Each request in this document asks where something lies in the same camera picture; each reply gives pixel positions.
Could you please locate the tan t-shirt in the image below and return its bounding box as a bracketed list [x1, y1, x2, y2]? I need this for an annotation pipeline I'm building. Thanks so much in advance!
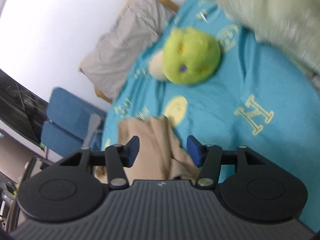
[94, 115, 201, 184]

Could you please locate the grey cloth on chair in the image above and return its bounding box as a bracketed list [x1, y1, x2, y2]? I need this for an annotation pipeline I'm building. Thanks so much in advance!
[83, 113, 101, 147]

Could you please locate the blue chair behind table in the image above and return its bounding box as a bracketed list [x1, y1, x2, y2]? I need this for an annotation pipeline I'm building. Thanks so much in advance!
[41, 121, 83, 158]

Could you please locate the teal patterned bed sheet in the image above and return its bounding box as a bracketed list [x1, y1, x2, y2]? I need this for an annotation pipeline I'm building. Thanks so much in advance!
[101, 0, 319, 231]

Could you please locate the green and beige plush toy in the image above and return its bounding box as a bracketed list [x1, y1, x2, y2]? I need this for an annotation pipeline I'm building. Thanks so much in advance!
[149, 27, 222, 86]

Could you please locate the dark window with grille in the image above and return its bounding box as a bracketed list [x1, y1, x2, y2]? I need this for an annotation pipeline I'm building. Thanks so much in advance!
[0, 71, 48, 146]

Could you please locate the grey pillow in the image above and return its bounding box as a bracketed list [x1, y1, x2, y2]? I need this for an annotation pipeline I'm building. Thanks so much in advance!
[79, 0, 177, 100]

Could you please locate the green fleece blanket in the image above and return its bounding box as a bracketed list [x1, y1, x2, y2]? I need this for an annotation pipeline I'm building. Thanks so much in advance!
[211, 0, 319, 88]

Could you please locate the blue chair near wall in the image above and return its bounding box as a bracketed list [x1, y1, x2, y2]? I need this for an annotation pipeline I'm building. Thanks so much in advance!
[46, 87, 106, 140]

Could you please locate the white charging cable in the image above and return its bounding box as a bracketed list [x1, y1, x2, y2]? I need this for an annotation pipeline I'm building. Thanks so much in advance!
[198, 4, 221, 23]

